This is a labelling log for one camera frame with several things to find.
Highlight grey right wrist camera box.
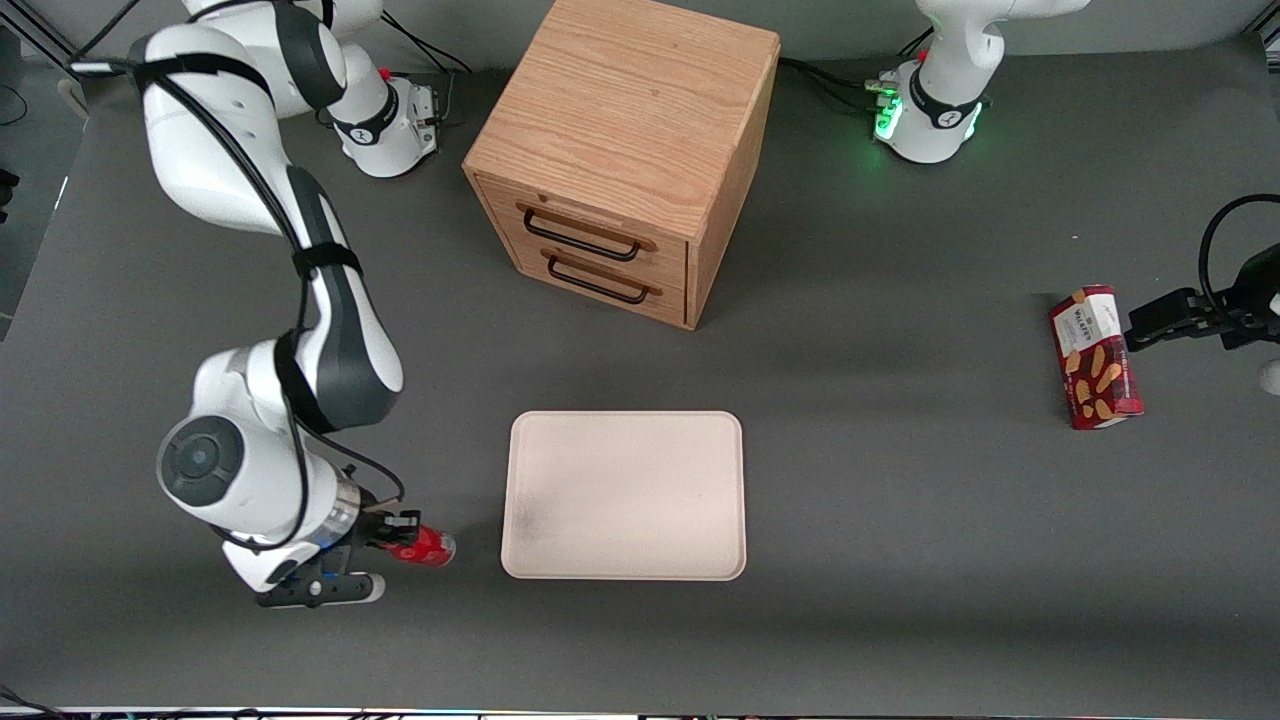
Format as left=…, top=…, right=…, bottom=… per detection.
left=255, top=572, right=386, bottom=609

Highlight wooden drawer with black handle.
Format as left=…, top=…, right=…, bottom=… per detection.
left=503, top=235, right=690, bottom=329
left=476, top=176, right=690, bottom=291

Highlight black base cable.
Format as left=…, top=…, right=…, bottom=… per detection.
left=383, top=10, right=473, bottom=77
left=778, top=55, right=886, bottom=113

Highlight red coke bottle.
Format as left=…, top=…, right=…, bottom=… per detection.
left=388, top=525, right=457, bottom=569

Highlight black looped gripper cable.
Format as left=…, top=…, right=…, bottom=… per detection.
left=1198, top=194, right=1280, bottom=313

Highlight oak wooden drawer cabinet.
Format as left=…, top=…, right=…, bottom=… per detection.
left=462, top=0, right=782, bottom=331

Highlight red tartan shortbread cookie box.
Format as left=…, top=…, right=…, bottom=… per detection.
left=1048, top=284, right=1145, bottom=431

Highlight beige rectangular plastic tray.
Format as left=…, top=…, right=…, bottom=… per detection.
left=500, top=410, right=748, bottom=582

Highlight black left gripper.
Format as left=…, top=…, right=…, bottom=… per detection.
left=1127, top=255, right=1280, bottom=352

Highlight black cable along right arm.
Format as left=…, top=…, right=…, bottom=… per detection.
left=70, top=55, right=407, bottom=551

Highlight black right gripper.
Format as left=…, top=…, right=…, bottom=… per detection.
left=318, top=492, right=422, bottom=579

